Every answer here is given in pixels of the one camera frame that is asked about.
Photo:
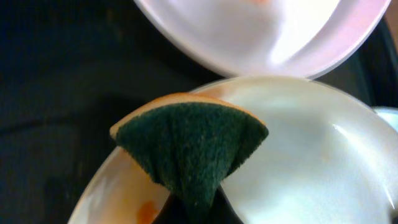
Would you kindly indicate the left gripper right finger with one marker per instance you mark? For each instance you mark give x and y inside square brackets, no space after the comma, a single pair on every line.
[222,211]

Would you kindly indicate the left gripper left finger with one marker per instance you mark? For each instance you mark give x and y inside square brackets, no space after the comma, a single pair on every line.
[173,212]

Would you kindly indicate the orange green sponge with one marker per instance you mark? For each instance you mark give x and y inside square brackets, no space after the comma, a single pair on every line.
[189,143]

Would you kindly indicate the cream white plate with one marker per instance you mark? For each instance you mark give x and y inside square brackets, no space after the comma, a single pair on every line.
[328,158]

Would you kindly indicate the pale green plate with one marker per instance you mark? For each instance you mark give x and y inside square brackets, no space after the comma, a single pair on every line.
[388,114]

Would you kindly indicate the black round tray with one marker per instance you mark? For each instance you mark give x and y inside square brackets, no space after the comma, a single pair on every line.
[69,70]

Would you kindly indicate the pink white plate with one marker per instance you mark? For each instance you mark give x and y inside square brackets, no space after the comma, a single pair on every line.
[238,38]

